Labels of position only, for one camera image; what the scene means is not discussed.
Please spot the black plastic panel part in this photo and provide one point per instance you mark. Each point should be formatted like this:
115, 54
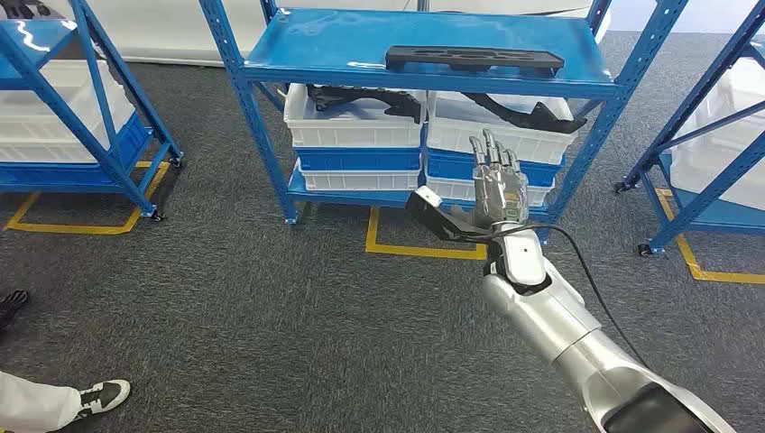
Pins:
472, 58

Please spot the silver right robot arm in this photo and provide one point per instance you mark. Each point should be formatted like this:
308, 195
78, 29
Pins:
568, 323

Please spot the black curved plastic part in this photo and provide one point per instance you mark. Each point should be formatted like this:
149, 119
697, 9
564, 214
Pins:
538, 119
394, 101

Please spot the blue metal shelf rack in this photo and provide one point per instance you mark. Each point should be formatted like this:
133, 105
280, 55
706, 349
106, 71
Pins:
358, 42
705, 78
36, 36

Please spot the white plastic crate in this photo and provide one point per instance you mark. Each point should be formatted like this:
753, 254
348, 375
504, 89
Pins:
699, 164
36, 119
454, 140
448, 190
358, 180
358, 134

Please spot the black and white sneaker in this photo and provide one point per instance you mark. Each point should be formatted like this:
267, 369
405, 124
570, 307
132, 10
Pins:
104, 394

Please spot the black ribbed object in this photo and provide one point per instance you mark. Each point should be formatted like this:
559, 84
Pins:
11, 303

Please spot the person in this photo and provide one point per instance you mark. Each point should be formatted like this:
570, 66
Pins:
30, 406

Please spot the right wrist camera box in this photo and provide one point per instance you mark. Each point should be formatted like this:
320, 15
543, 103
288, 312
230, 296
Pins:
427, 197

